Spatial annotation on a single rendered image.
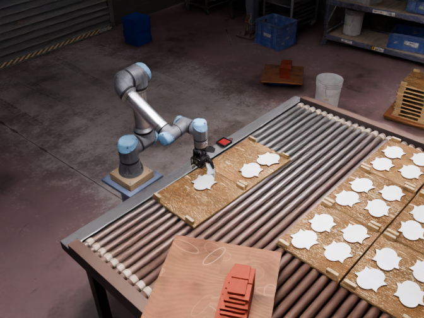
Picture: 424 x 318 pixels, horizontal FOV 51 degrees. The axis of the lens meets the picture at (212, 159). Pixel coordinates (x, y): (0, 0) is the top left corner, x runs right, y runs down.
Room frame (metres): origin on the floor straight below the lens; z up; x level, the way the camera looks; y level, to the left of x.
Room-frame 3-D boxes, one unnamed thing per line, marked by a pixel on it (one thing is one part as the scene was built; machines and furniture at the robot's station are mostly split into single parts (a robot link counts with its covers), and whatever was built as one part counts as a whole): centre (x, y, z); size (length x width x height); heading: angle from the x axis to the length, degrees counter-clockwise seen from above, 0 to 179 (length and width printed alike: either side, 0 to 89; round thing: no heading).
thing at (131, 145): (2.16, 0.49, 1.09); 0.13 x 0.12 x 0.14; 142
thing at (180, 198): (1.92, 0.07, 0.93); 0.41 x 0.35 x 0.02; 134
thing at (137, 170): (2.16, 0.49, 0.97); 0.15 x 0.15 x 0.10
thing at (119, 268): (2.09, -0.20, 0.90); 1.95 x 0.05 x 0.05; 136
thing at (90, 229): (2.31, 0.03, 0.89); 2.08 x 0.09 x 0.06; 136
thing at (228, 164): (2.21, -0.22, 0.93); 0.41 x 0.35 x 0.02; 134
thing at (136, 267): (2.06, -0.24, 0.90); 1.95 x 0.05 x 0.05; 136
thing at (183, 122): (2.03, 0.15, 1.31); 0.11 x 0.11 x 0.08; 52
